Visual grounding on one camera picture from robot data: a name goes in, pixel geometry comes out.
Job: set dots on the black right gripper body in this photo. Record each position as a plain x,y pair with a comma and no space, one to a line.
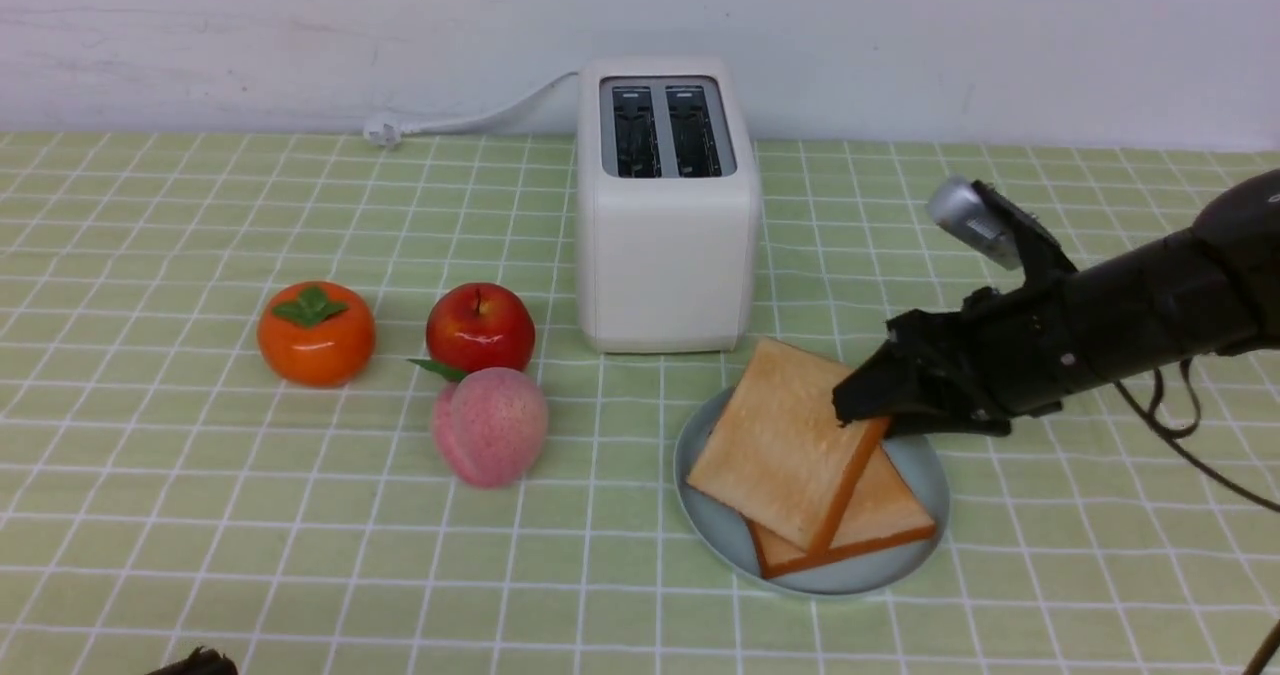
1000,357

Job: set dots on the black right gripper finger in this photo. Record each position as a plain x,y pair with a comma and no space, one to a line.
909,424
887,384

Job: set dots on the brown toast slice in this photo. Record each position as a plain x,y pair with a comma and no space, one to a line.
882,513
778,454

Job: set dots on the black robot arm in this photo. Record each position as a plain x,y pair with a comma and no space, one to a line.
1210,288

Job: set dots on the white two-slot toaster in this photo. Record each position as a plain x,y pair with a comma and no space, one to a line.
669,206

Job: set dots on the light blue round plate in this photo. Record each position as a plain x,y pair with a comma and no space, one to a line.
725,533

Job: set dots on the pink peach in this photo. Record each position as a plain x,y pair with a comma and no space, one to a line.
489,425

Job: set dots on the red apple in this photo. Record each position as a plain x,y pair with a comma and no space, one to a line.
480,325

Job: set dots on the orange persimmon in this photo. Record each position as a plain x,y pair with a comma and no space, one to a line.
317,333

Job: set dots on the green checkered tablecloth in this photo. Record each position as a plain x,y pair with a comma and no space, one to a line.
164,489

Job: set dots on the dark object at bottom edge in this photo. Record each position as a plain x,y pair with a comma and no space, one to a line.
200,661

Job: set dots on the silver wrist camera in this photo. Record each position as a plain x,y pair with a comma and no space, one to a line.
977,215

